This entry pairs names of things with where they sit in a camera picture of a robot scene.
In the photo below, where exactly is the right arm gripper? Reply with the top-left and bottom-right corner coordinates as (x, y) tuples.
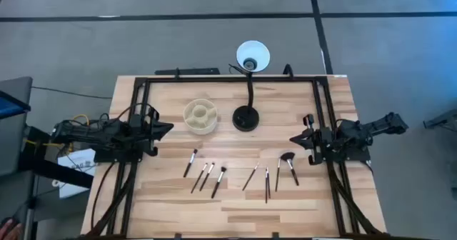
(289, 113), (325, 166)

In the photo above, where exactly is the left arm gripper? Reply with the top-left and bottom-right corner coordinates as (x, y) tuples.
(141, 106), (175, 158)

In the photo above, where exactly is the fan makeup brush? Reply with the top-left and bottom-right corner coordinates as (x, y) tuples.
(279, 151), (301, 187)

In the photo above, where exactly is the medium makeup brush silver ferrule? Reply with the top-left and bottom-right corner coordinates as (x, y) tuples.
(183, 148), (199, 179)

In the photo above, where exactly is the black-headed makeup brush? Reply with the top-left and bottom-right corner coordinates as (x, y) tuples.
(211, 166), (228, 199)

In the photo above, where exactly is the cream round divided container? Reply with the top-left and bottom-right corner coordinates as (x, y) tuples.
(182, 98), (219, 136)

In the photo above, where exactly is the black power strip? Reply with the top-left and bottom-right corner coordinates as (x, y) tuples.
(154, 67), (221, 76)

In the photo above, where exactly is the white printed paper box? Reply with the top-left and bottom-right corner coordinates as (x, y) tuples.
(56, 148), (98, 199)

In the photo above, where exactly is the black stand beam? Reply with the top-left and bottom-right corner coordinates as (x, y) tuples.
(18, 150), (94, 190)

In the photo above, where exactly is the dark metal stand leg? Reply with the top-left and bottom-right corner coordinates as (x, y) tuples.
(422, 108), (457, 130)

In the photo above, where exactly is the blue screen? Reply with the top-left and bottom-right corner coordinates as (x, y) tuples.
(0, 89), (31, 120)

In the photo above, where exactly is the person's hand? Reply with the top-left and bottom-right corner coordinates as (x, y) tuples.
(0, 219), (23, 240)

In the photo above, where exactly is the dark brown wrist cable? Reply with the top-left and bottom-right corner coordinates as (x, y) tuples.
(119, 101), (159, 122)

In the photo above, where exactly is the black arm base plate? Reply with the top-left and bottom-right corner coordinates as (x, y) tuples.
(319, 132), (372, 163)
(94, 149), (144, 164)

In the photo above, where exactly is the yellow cable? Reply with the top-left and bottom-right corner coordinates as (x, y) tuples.
(24, 114), (91, 152)

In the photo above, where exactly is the black aluminium table frame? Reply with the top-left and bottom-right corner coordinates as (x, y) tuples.
(84, 74), (386, 239)

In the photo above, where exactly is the long dark arm cable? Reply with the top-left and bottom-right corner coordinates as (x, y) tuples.
(90, 161), (119, 231)

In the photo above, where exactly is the thin black floor cable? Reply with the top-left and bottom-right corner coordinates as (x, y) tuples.
(31, 86), (113, 100)

